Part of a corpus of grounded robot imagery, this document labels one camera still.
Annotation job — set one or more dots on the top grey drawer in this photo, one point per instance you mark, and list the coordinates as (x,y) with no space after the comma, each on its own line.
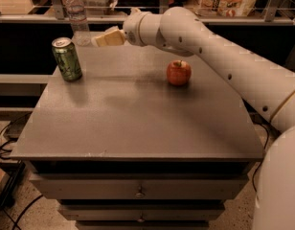
(67,186)

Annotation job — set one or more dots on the grey drawer cabinet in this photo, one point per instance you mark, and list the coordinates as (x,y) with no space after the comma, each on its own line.
(123,118)

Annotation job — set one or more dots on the clear plastic water bottle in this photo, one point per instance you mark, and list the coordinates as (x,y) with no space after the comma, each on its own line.
(77,17)

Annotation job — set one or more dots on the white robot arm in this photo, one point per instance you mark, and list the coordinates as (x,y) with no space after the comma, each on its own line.
(267,87)

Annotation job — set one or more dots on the metal railing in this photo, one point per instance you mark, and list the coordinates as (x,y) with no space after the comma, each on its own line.
(250,12)

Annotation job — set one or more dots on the green soda can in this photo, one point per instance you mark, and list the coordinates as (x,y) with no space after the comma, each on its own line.
(66,56)

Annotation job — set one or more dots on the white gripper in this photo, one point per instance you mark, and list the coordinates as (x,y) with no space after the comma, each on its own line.
(131,28)

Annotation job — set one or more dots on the red apple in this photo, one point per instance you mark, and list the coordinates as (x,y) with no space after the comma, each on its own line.
(179,72)

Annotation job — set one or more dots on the grey drawer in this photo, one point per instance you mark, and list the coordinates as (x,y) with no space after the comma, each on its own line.
(141,212)
(67,186)

